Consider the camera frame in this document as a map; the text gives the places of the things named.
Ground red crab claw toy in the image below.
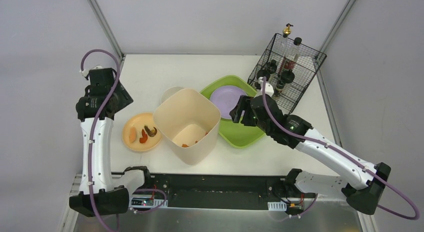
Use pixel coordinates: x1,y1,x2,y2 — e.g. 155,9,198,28
139,129,149,144

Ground black-cap shaker bottle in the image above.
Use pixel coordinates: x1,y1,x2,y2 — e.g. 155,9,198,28
256,69,272,81

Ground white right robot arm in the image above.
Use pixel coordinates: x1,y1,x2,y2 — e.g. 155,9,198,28
229,95,391,215

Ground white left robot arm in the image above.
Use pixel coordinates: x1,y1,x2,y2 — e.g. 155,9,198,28
69,66,150,217

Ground dark vinegar bottle red label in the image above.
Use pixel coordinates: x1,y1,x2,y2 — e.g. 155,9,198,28
279,37,302,78

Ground brown food scraps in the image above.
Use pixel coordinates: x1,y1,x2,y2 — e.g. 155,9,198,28
144,125,158,137

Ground white ceramic bowl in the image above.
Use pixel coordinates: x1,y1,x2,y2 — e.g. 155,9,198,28
160,86,184,104

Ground black wire basket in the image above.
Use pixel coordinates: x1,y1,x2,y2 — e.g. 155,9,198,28
247,33,327,114

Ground speckled seasoning shaker bottle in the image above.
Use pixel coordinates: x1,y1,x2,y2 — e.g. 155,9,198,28
280,70,295,84

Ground green plastic tub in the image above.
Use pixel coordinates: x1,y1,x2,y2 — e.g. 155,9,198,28
200,75,265,149

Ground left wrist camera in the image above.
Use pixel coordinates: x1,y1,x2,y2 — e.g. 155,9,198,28
79,65,103,77

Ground pink salmon slice toy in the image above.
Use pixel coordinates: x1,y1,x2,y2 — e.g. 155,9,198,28
128,127,137,143

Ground yellow plastic plate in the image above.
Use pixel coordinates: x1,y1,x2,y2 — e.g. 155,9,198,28
121,113,162,152

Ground purple plastic plate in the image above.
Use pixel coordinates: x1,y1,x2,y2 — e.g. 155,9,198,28
209,85,247,120

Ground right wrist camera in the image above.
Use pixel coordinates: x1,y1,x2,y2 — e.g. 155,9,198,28
257,77,274,97

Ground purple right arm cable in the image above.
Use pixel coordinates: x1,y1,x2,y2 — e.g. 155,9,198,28
261,76,421,221

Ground beige plastic bin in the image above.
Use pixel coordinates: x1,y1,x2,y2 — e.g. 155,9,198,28
153,88,221,165

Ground small pepper jar black cap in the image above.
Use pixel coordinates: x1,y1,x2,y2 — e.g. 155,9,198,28
274,80,285,98

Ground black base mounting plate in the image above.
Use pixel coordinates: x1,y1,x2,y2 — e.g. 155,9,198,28
143,174,301,210

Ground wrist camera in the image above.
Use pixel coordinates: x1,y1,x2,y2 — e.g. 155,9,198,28
257,77,274,97
79,65,103,77

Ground white powder shaker bottle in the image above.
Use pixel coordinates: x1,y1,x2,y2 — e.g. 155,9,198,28
264,59,278,74

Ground clear oil bottle gold spout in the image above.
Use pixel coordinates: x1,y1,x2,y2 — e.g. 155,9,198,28
273,23,293,57

